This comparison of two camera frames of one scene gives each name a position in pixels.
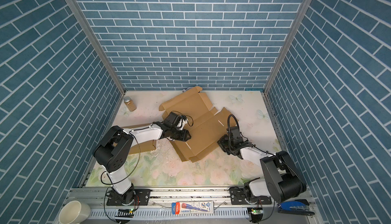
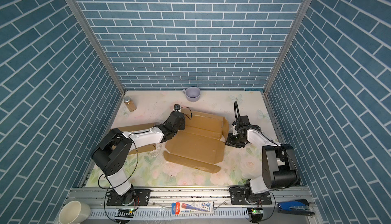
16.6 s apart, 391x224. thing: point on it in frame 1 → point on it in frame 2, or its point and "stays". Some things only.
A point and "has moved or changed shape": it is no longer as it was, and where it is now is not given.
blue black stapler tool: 300,206 stays
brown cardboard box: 206,125 has moved or changed shape
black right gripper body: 223,143 → 235,140
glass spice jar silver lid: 130,104 stays
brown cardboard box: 142,146 stays
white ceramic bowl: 74,212 stays
